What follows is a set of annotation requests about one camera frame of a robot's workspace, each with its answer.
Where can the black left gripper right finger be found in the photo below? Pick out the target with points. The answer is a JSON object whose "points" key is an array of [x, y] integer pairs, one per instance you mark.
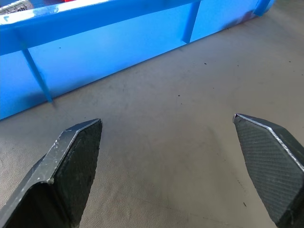
{"points": [[273, 166]]}

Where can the blue plastic bin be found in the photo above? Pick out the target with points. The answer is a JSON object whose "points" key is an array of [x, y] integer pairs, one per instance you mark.
{"points": [[107, 47]]}

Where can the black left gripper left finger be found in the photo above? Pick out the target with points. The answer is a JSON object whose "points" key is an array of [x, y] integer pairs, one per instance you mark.
{"points": [[59, 175]]}

